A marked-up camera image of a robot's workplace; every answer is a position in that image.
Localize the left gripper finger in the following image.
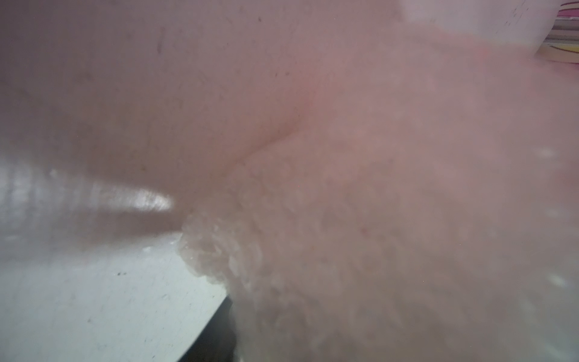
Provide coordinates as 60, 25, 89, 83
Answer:
179, 297, 235, 362

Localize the bubble wrap sheet stack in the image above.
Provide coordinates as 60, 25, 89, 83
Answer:
181, 24, 578, 361

